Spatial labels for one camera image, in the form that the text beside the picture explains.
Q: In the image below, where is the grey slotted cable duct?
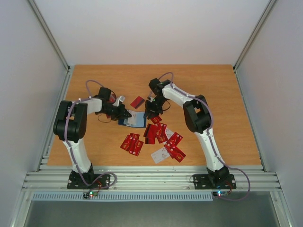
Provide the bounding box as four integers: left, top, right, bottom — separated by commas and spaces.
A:
32, 192, 213, 202

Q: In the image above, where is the blue leather card holder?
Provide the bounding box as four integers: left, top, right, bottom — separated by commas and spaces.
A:
118, 110, 146, 128

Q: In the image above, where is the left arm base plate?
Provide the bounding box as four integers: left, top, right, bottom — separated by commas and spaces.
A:
67, 172, 110, 190

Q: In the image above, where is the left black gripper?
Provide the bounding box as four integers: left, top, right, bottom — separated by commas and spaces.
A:
102, 103, 132, 121

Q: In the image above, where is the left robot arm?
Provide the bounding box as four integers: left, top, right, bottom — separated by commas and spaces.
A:
53, 87, 132, 189

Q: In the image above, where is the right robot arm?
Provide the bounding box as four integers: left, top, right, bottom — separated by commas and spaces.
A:
145, 78, 230, 188

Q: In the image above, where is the controller board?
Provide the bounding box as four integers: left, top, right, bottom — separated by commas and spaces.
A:
213, 191, 231, 197
82, 191, 98, 199

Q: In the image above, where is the dark red stripe card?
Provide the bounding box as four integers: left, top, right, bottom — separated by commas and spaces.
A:
143, 123, 157, 139

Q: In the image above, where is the right aluminium corner post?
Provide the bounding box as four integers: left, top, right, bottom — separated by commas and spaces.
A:
233, 0, 279, 71

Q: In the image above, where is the aluminium rail frame front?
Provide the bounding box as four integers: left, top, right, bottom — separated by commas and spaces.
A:
22, 165, 282, 192

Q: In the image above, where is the red card far left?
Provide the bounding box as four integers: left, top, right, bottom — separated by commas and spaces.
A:
109, 94, 116, 102

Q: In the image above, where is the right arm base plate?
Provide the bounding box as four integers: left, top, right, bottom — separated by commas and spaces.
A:
190, 174, 237, 190

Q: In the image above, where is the red VIP card right stack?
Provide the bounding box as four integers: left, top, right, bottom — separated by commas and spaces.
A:
167, 132, 183, 145

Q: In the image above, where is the white card under stack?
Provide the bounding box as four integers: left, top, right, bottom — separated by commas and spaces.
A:
165, 128, 174, 139

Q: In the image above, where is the right controller board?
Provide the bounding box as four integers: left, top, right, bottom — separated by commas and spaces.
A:
213, 191, 231, 197

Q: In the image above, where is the left aluminium corner post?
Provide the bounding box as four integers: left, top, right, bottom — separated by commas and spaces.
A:
27, 0, 71, 71

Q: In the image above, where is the aluminium corner post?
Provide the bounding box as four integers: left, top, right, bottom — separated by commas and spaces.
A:
233, 0, 279, 71
27, 0, 71, 71

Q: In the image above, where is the red card magnetic stripe back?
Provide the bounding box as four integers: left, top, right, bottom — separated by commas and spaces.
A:
130, 96, 145, 109

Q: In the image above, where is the left controller board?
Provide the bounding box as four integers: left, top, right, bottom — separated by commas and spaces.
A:
82, 191, 98, 199

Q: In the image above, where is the white card bottom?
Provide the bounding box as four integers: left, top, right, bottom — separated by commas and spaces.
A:
151, 147, 170, 164

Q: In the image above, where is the red stripe card lower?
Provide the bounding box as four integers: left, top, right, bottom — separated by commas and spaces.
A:
145, 137, 155, 144

